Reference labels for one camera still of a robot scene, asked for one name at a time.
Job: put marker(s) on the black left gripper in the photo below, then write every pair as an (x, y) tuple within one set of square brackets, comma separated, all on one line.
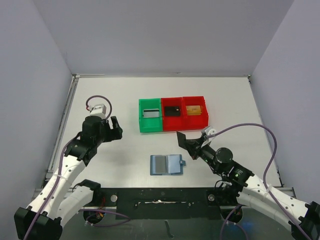
[(113, 134)]

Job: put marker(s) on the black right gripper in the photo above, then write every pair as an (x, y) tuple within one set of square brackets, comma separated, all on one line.
[(194, 145)]

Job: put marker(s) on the blue leather card holder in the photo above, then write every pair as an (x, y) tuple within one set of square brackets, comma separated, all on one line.
[(175, 165)]

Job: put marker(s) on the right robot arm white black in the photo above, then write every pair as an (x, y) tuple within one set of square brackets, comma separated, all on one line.
[(300, 218)]

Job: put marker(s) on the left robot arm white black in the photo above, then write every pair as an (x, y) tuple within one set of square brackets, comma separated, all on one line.
[(45, 217)]

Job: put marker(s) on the gold card in red bin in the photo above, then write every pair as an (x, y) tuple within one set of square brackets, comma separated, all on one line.
[(193, 110)]

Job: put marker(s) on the silver card in green bin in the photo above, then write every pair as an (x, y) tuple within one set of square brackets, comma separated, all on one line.
[(151, 113)]

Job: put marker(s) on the black card in red bin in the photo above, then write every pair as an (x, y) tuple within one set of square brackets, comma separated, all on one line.
[(172, 111)]

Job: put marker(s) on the right red plastic bin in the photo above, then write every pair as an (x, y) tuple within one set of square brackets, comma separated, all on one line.
[(196, 122)]

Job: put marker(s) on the red plastic bin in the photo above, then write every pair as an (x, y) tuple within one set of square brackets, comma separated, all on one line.
[(170, 124), (196, 122)]

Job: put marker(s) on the green plastic bin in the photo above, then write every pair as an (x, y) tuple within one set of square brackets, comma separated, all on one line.
[(150, 125)]

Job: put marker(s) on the middle red plastic bin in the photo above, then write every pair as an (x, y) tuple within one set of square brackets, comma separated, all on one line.
[(170, 124)]

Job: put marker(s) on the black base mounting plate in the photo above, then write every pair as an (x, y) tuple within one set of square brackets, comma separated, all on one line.
[(166, 203)]

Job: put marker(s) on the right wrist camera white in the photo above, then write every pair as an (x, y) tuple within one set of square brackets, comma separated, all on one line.
[(207, 133)]

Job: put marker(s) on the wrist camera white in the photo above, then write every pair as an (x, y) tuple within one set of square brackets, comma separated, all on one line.
[(207, 133), (99, 110)]

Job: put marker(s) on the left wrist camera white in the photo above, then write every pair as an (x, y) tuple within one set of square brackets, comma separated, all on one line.
[(99, 110)]

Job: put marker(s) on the aluminium rail left edge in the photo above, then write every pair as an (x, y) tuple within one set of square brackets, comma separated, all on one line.
[(56, 151)]

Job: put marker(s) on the aluminium rail front right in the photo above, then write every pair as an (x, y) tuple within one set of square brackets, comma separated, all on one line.
[(285, 191)]

